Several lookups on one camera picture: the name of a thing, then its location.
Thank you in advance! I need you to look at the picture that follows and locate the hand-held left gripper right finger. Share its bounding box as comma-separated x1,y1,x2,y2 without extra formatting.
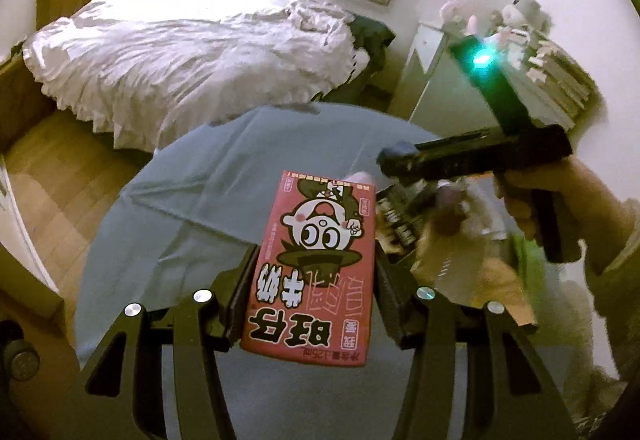
373,250,567,440

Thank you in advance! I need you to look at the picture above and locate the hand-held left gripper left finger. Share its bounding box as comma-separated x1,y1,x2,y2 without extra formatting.
77,244,260,440

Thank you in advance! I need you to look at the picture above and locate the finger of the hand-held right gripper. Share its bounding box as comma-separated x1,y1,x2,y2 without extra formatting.
376,140,443,185

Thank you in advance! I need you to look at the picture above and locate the red cartoon milk carton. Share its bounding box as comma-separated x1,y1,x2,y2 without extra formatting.
240,170,378,370

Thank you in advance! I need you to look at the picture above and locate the green snack packet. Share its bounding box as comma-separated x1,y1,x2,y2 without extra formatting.
510,230,551,303

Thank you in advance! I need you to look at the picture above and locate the person's right forearm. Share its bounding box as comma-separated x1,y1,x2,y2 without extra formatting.
582,215,640,376

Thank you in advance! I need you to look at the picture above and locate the person's right hand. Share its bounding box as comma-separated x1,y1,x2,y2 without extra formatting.
494,157,628,273

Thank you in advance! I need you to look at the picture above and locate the black snack packet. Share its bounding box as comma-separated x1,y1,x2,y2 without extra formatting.
375,180,443,267

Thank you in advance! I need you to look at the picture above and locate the crumpled clear plastic bag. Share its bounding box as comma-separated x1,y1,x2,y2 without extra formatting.
414,180,536,327

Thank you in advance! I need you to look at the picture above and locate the white cabinet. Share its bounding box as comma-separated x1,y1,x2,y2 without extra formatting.
387,20,468,141

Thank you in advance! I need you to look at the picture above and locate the stack of books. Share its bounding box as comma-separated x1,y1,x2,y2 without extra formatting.
520,28,598,121

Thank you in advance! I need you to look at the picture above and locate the blue tablecloth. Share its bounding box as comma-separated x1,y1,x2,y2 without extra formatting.
74,103,556,440

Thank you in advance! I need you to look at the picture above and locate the dark green cloth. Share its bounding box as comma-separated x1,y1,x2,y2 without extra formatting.
320,18,397,104

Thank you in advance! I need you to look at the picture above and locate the grey plush toy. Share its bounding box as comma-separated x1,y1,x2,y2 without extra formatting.
500,0,551,38

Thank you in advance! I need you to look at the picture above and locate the pink plush toy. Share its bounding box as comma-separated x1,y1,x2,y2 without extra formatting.
439,0,478,34

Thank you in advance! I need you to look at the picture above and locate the white ruffled bedding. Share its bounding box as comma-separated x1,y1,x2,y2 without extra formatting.
22,0,361,151

